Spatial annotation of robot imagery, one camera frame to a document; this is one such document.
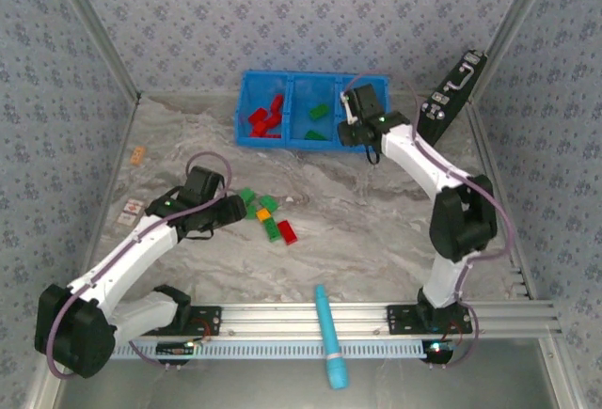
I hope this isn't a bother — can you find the small circuit board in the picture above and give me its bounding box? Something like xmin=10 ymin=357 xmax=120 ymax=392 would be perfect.
xmin=156 ymin=340 xmax=198 ymax=356
xmin=421 ymin=338 xmax=455 ymax=363

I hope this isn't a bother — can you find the red white sticker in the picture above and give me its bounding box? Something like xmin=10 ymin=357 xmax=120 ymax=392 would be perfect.
xmin=117 ymin=197 xmax=145 ymax=227

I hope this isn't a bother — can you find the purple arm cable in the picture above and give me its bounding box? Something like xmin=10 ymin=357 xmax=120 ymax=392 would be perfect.
xmin=341 ymin=73 xmax=515 ymax=302
xmin=49 ymin=151 xmax=232 ymax=380

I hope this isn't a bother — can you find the green long lego brick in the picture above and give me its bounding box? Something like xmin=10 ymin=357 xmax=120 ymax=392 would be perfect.
xmin=261 ymin=218 xmax=282 ymax=244

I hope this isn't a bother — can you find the white slotted cable duct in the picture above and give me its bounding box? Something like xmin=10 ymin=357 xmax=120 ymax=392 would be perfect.
xmin=111 ymin=338 xmax=427 ymax=359

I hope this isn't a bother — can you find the blue three-compartment plastic bin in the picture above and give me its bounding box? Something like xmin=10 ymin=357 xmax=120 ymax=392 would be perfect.
xmin=233 ymin=69 xmax=391 ymax=154

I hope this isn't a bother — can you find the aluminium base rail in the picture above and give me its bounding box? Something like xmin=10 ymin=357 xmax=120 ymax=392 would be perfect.
xmin=140 ymin=302 xmax=563 ymax=340

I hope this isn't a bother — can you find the aluminium frame post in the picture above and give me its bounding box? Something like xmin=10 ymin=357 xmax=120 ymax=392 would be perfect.
xmin=46 ymin=0 xmax=142 ymax=100
xmin=474 ymin=0 xmax=563 ymax=100

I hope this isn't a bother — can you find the black hard case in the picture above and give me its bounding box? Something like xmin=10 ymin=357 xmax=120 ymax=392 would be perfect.
xmin=417 ymin=50 xmax=489 ymax=146

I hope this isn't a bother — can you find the light blue handheld tool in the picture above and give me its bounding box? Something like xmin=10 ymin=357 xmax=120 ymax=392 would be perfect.
xmin=313 ymin=285 xmax=352 ymax=390

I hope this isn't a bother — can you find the aluminium side rail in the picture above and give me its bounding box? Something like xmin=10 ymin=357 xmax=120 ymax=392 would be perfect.
xmin=469 ymin=98 xmax=540 ymax=300

